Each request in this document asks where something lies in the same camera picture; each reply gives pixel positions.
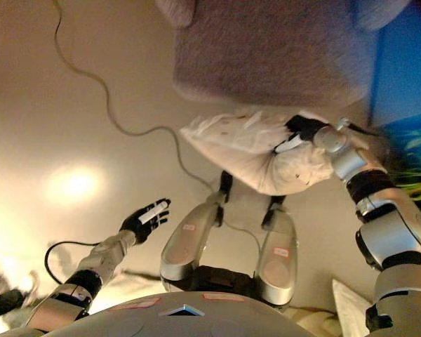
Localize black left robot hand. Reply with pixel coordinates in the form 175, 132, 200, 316
119, 198, 172, 245

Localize white fringed pillow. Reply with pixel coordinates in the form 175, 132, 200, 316
178, 108, 341, 197

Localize grey metal cabinet panel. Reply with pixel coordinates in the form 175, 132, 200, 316
368, 0, 421, 133

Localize green leafy plant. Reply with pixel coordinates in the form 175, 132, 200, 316
380, 117, 421, 203

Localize black robot wrist cable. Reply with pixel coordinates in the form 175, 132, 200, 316
44, 239, 103, 286

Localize silver right robot leg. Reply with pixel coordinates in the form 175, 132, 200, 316
255, 194, 299, 313

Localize dark floor clutter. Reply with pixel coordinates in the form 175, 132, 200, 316
0, 270, 39, 326

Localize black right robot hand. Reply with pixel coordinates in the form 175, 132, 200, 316
274, 114, 329, 154

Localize silver robot leg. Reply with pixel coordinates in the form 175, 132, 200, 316
159, 171, 234, 293
255, 194, 299, 313

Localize white fabric piece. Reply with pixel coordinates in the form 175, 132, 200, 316
331, 278, 375, 337

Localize thin floor power cable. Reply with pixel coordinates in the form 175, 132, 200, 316
52, 0, 264, 257

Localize silver left robot leg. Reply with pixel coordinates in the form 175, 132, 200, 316
159, 171, 234, 293

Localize grey fabric armchair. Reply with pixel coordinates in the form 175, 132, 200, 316
154, 0, 385, 108

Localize grey robot torso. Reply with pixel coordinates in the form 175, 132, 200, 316
45, 291, 315, 337

